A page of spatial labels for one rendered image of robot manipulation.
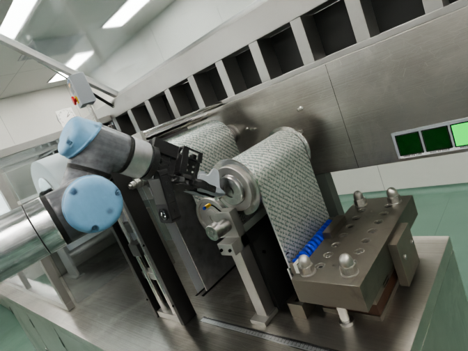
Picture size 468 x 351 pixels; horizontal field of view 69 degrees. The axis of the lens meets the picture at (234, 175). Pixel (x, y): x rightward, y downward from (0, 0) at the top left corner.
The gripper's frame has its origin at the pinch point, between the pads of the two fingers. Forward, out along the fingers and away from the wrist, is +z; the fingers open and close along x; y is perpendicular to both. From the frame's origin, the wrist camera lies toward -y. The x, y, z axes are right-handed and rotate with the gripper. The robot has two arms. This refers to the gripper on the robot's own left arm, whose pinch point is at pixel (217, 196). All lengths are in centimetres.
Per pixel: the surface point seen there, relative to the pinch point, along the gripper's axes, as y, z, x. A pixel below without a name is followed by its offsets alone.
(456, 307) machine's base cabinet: -18, 55, -34
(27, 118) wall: 189, 43, 548
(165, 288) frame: -23.0, 7.1, 25.6
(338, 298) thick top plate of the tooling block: -19.4, 16.6, -22.4
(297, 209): 0.7, 20.4, -8.4
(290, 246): -8.8, 18.5, -8.4
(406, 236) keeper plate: -4.0, 33.6, -30.0
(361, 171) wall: 102, 267, 94
